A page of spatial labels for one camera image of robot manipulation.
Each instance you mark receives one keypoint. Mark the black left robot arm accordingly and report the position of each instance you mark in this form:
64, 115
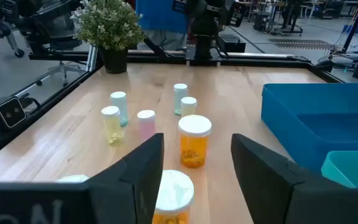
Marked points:
205, 21

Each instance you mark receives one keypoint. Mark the green potted plant black pot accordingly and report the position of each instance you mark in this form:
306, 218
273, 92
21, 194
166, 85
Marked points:
110, 25

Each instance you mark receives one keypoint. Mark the teal plastic bin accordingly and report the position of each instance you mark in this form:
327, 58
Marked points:
353, 168

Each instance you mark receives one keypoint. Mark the orange pill bottle white cap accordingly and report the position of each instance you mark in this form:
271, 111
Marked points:
194, 143
174, 193

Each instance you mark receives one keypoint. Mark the pink pill bottle white cap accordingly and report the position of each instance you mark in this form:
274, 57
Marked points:
146, 124

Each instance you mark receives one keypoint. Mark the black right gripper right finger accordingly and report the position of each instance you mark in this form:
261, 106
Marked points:
275, 193

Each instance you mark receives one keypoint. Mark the black table-level camera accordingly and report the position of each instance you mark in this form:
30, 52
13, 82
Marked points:
5, 112

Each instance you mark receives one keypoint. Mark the black equipment box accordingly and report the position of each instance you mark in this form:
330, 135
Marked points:
232, 43

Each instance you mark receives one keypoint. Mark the black office chair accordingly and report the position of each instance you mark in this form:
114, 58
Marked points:
54, 28

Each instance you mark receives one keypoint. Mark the black slanted pole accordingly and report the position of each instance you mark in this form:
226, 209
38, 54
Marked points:
353, 28

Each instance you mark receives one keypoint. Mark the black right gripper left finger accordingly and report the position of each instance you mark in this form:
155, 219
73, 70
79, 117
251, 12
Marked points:
126, 193

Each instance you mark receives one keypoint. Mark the black metal table frame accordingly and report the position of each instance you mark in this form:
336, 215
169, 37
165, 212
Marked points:
166, 59

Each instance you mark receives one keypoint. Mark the black rolling chair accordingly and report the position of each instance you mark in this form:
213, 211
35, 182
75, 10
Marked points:
10, 35

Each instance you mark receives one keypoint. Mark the blue plastic bin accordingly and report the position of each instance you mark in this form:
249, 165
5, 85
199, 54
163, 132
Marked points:
315, 130

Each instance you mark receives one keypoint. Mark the teal pill bottle white cap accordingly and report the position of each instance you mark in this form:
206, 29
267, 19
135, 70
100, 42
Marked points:
119, 107
179, 96

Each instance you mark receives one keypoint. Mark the blue floor object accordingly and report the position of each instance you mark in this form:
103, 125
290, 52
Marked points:
353, 29

